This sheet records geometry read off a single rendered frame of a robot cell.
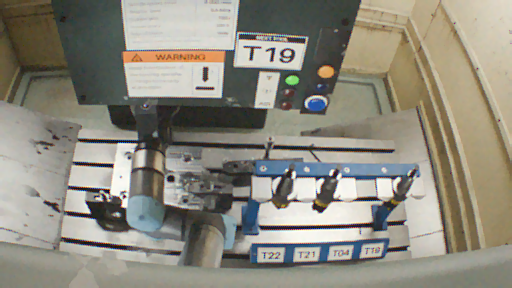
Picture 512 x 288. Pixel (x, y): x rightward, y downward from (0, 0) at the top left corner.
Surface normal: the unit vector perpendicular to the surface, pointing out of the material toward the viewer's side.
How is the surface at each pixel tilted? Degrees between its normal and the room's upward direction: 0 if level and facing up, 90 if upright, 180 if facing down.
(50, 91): 0
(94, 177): 0
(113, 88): 90
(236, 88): 90
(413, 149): 24
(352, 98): 0
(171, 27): 90
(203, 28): 90
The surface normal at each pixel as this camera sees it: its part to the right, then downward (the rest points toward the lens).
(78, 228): 0.10, -0.55
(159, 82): 0.02, 0.83
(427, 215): -0.32, -0.51
